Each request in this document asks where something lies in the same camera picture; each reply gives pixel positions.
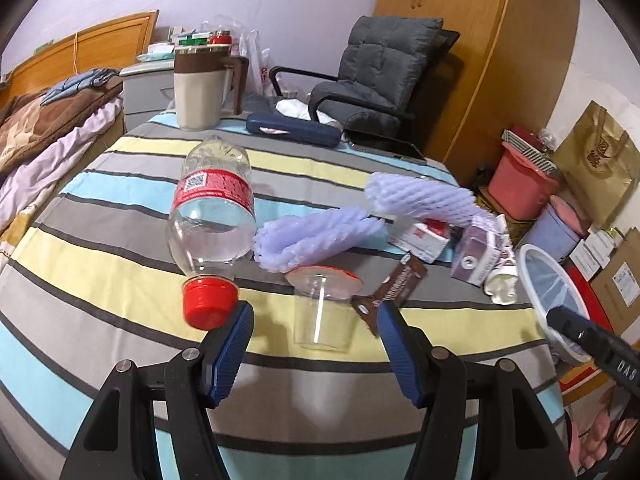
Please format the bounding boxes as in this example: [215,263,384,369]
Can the blue glasses case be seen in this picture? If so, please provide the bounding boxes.
[246,111,342,148]

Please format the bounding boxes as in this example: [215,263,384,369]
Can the beige mug with brown handle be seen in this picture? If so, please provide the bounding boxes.
[173,42,250,132]

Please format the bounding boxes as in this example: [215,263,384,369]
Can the green and white boxes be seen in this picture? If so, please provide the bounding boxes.
[170,30,211,48]

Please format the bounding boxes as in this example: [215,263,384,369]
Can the crumpled white wrapper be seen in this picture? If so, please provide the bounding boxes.
[482,215,521,306]

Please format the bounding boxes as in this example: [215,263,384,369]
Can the purple drink carton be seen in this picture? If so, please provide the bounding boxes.
[449,220,506,288]

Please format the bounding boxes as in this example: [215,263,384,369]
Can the strawberry milk carton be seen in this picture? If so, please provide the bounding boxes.
[387,217,451,263]

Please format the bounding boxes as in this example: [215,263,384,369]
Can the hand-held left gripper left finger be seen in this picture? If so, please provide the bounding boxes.
[60,300,256,480]

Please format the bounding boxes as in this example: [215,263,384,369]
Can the black office chair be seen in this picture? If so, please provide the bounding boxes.
[269,27,461,153]

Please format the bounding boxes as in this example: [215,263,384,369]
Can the lilac bed sheet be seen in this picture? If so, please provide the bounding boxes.
[0,97,126,241]

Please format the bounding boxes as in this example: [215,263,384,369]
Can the white trash bin with liner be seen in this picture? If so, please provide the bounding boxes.
[517,244,598,366]

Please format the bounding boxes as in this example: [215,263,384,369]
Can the wooden bed headboard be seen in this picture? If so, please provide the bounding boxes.
[0,10,160,108]

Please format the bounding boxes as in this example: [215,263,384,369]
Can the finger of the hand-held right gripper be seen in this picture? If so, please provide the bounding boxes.
[546,305,640,398]

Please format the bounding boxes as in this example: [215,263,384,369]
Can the striped gift box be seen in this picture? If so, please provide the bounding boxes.
[501,129,558,173]

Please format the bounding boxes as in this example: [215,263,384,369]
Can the white foam fruit net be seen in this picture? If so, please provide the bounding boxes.
[364,171,496,233]
[253,206,387,274]

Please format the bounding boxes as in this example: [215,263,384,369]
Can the pale blue bucket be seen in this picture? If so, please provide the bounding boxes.
[515,202,581,266]

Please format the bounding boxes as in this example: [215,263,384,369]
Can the clear bottle with red cap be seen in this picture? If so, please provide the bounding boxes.
[166,136,257,331]

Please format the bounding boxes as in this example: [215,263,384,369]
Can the clear plastic cup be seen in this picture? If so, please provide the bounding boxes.
[285,265,362,352]

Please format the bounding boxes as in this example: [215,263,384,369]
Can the stack of white boxes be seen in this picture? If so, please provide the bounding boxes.
[570,227,626,281]

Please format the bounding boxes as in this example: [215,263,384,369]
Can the pink plastic bucket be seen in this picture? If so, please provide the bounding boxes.
[487,140,563,221]

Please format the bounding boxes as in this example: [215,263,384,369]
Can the blue folded cloth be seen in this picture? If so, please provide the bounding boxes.
[40,68,121,106]

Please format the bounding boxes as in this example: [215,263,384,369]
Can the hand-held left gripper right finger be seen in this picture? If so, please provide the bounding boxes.
[376,302,576,480]

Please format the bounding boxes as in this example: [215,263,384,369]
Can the smartphone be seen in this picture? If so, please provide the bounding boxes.
[345,132,427,162]

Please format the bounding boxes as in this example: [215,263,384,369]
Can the grey chair cushion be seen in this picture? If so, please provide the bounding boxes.
[310,16,445,133]

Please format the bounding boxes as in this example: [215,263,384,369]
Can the white tissue on chair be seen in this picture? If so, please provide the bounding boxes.
[275,99,341,126]

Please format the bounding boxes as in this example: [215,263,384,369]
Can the brown snack wrapper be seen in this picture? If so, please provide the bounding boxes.
[350,254,429,337]

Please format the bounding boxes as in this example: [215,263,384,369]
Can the gold paper bag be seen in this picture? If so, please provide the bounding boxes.
[550,101,640,231]

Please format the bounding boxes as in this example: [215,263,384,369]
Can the cardboard box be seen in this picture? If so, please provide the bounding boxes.
[590,227,640,336]

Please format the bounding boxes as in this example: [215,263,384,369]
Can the grey bedside cabinet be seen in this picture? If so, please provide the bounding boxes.
[119,57,181,133]

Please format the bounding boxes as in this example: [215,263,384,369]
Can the wooden wardrobe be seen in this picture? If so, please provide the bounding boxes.
[372,0,581,186]

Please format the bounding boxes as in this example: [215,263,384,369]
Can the brown blanket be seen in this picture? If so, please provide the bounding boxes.
[0,75,125,176]

